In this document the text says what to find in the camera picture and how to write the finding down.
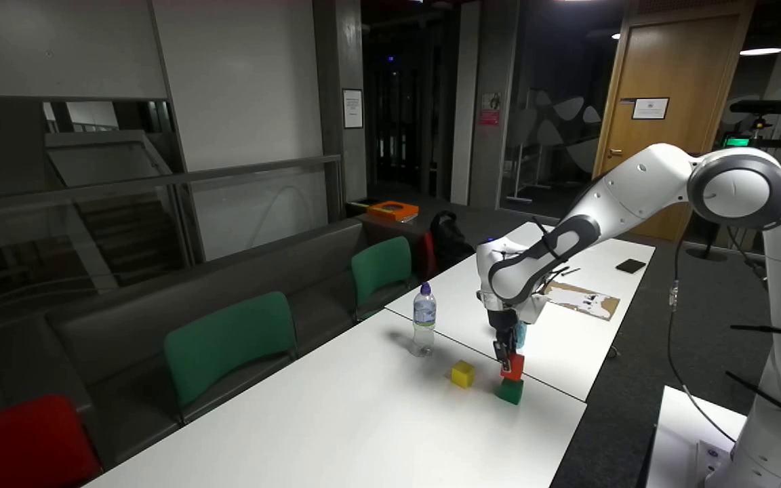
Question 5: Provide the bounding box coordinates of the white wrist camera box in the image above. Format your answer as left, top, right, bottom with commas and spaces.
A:
517, 301, 549, 328

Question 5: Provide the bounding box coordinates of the green cube block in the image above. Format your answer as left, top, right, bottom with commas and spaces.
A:
493, 376, 526, 406

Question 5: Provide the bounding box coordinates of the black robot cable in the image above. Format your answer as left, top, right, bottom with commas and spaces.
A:
661, 236, 741, 448

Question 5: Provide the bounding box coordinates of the white wall notice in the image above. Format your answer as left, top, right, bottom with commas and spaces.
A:
342, 86, 366, 130

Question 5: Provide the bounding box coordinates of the red chair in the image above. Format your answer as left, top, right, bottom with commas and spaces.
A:
418, 229, 439, 278
0, 392, 104, 488

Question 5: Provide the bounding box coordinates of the clear plastic water bottle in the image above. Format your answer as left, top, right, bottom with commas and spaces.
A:
409, 278, 439, 358

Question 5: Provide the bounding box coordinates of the green chair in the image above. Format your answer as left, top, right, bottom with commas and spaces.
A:
348, 236, 418, 320
159, 289, 298, 422

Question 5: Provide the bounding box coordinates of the black stereo camera bar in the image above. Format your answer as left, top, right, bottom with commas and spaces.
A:
726, 97, 781, 117

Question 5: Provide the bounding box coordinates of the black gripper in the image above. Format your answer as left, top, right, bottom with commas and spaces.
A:
490, 309, 520, 368

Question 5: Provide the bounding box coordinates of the red cube block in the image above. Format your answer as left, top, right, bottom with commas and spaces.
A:
500, 351, 526, 381

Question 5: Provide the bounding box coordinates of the orange box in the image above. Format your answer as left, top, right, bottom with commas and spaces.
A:
366, 197, 422, 225

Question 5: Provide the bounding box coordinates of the white door sign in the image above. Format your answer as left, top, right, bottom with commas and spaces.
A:
631, 95, 669, 121

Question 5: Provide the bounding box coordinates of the wooden door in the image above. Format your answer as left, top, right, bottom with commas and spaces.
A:
592, 0, 760, 243

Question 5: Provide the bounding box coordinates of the grey wall ledge rail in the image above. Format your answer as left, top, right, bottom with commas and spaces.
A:
0, 151, 348, 225

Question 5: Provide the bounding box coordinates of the grey sofa bench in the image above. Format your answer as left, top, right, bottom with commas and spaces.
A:
0, 214, 428, 463

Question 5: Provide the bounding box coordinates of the black backpack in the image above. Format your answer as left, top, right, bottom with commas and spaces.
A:
425, 208, 477, 274

